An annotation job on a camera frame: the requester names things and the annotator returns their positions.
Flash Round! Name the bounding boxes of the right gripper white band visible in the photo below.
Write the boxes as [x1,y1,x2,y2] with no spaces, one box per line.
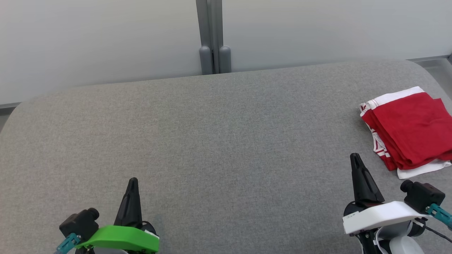
[343,153,429,235]

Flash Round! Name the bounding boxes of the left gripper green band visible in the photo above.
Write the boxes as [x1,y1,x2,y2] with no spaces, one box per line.
[75,177,160,253]

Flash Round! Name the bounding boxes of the red white Bulls jersey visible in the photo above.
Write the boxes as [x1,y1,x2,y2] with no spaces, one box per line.
[367,123,452,179]

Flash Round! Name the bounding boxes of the red Bulls 23 shorts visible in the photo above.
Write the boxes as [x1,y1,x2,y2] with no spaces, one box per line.
[359,86,452,170]

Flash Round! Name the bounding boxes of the right arm cable teal plug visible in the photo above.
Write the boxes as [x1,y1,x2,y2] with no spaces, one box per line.
[417,204,452,244]

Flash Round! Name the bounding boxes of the grey partition post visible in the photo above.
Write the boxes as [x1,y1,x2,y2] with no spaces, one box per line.
[196,0,232,75]

